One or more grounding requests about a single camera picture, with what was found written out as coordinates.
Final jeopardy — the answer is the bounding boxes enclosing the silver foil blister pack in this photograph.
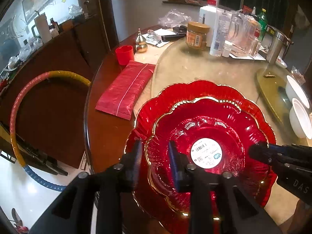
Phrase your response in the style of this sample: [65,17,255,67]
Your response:
[145,29,161,46]

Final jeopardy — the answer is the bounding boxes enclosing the clear glass pitcher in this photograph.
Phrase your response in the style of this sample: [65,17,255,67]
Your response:
[228,11,261,56]

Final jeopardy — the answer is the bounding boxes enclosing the red handled shears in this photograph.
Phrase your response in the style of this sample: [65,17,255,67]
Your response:
[11,208,28,233]

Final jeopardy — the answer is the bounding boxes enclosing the white foam bowl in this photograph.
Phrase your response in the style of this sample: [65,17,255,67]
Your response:
[285,75,310,103]
[289,98,312,139]

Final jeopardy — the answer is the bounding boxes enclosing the red plastic packet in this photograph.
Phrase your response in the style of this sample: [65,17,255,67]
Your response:
[95,60,156,120]

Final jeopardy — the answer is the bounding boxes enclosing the white tumbler with handle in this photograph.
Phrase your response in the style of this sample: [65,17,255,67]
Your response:
[32,12,53,44]

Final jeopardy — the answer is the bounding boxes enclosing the small wooden box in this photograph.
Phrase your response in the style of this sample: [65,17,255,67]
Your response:
[60,19,74,31]

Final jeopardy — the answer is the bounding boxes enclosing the glass turntable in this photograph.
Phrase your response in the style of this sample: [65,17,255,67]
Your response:
[151,37,312,225]

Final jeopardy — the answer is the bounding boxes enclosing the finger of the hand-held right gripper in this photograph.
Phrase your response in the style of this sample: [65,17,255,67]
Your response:
[248,142,293,167]

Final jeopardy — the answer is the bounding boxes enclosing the round wooden dining table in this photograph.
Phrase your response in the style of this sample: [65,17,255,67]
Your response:
[83,24,312,234]

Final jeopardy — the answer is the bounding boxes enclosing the glass jar with gold lid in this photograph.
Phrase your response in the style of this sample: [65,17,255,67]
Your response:
[186,21,210,50]

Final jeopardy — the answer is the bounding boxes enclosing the small white bottle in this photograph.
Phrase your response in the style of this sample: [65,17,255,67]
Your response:
[222,41,233,58]

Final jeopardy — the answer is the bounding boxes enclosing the gold gourd ornament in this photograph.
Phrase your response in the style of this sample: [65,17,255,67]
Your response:
[135,28,148,53]

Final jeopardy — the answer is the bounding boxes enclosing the red plastic cup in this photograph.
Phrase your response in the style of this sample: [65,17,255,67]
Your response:
[115,46,134,66]

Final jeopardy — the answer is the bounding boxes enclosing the crumpled clear plastic bag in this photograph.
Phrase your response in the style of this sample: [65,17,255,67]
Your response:
[158,9,192,28]

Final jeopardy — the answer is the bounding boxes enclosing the green plastic bottle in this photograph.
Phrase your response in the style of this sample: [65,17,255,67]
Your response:
[257,8,269,42]

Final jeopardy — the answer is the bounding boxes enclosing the white paper sheet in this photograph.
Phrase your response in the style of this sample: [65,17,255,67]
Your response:
[156,28,178,48]

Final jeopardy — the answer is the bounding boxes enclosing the stainless steel thermos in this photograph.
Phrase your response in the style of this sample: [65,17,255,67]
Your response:
[266,28,285,64]

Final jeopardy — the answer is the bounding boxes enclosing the black wallet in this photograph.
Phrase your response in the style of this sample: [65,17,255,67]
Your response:
[161,34,187,42]

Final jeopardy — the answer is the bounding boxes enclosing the white bottle with red cap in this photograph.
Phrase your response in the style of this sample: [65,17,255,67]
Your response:
[199,0,217,47]

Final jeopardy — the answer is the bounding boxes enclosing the small red scalloped glass plate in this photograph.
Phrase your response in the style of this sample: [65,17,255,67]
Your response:
[144,97,271,216]

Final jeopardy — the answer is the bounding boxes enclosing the clear pump bottle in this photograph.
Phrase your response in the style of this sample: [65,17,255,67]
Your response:
[210,8,232,57]

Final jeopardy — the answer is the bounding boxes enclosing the black metal stand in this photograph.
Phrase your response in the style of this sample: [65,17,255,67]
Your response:
[0,122,69,176]

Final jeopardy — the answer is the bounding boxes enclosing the small white dish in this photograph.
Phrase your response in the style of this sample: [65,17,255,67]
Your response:
[275,57,288,69]

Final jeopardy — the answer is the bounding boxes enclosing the dark wooden sideboard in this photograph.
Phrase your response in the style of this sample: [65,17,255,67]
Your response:
[0,12,110,168]

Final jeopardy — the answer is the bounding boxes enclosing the multicoloured hula hoop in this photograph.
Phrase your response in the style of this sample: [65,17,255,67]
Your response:
[10,71,90,192]

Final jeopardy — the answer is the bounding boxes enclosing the framed wall painting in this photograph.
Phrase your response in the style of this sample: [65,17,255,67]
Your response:
[22,0,61,25]

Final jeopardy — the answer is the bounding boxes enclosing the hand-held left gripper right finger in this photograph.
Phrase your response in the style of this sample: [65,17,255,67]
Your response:
[168,140,283,234]

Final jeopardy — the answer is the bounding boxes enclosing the large red scalloped glass plate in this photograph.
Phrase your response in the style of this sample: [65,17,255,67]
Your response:
[124,80,277,234]

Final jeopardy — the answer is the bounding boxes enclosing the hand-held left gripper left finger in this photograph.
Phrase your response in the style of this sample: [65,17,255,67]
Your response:
[29,139,143,234]

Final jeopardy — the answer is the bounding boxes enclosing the small dark bottle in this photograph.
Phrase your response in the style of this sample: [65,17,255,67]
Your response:
[49,18,59,36]

